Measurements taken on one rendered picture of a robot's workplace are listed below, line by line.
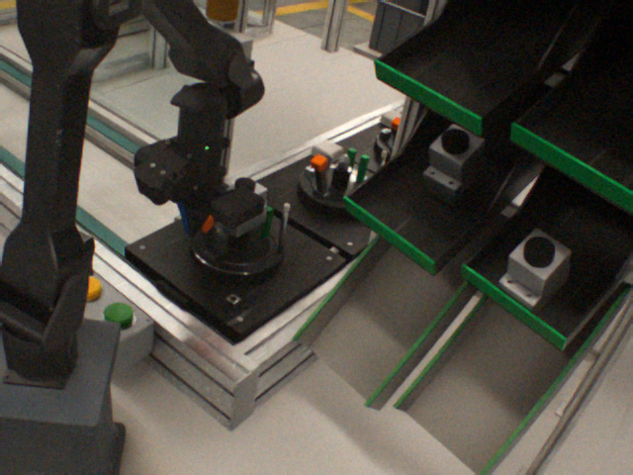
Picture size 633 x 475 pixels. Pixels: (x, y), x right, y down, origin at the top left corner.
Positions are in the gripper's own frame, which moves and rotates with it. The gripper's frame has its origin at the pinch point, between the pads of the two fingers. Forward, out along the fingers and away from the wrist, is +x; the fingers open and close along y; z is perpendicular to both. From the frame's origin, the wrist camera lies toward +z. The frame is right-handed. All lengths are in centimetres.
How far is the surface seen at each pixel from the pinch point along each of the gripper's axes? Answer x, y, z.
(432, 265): -11.9, 32.7, 0.0
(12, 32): 22, -125, -45
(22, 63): 12, -82, -23
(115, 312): 11.5, -1.8, 11.8
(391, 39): 36, -82, -195
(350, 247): 11.2, 10.5, -25.0
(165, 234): 11.5, -10.4, -5.1
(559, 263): -17.5, 43.7, -2.6
